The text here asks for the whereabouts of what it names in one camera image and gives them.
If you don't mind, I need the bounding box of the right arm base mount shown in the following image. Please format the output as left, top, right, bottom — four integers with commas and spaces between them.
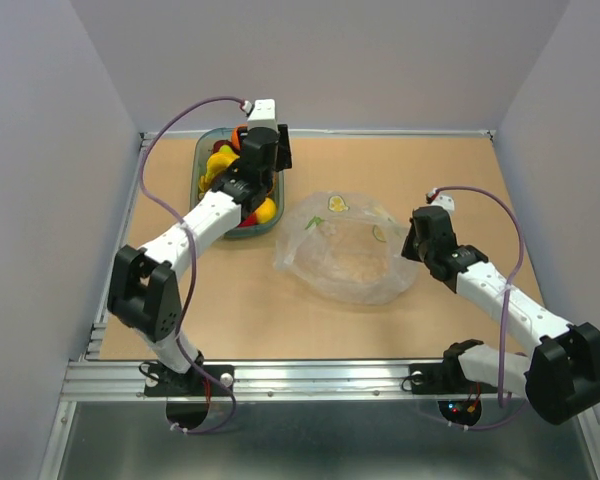
400, 339, 496, 395

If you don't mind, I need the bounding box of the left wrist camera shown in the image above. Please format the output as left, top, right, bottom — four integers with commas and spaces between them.
241, 99, 278, 131

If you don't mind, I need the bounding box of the green plastic tray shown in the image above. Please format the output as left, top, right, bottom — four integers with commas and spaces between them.
189, 127, 285, 240

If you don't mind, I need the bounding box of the aluminium front rail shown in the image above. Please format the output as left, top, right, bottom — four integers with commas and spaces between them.
59, 356, 600, 404

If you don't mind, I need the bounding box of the yellow lemon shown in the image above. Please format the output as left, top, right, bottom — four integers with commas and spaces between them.
254, 197, 277, 225

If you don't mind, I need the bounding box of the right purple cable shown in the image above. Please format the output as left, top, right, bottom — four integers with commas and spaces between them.
419, 185, 531, 432

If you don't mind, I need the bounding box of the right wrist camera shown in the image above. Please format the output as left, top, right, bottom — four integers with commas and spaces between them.
426, 189, 455, 214

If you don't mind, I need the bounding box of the clear plastic bag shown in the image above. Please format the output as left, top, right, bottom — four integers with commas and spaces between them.
274, 191, 419, 305

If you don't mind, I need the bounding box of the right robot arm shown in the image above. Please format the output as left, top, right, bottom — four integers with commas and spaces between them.
402, 206, 600, 425

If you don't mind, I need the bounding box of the dark red apple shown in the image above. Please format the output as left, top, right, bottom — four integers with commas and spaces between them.
212, 141, 234, 154

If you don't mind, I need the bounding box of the orange tangerine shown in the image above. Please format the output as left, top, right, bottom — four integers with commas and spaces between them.
230, 125, 248, 152

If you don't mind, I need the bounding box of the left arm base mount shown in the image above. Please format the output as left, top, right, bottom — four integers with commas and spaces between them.
138, 361, 228, 398

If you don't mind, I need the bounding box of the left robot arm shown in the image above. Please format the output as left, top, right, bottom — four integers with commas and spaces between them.
107, 124, 292, 394

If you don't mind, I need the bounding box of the yellow corn cob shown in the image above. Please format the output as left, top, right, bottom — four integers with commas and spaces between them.
199, 151, 239, 192

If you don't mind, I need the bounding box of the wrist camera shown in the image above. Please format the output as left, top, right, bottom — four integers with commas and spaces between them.
426, 189, 455, 214
241, 99, 278, 131

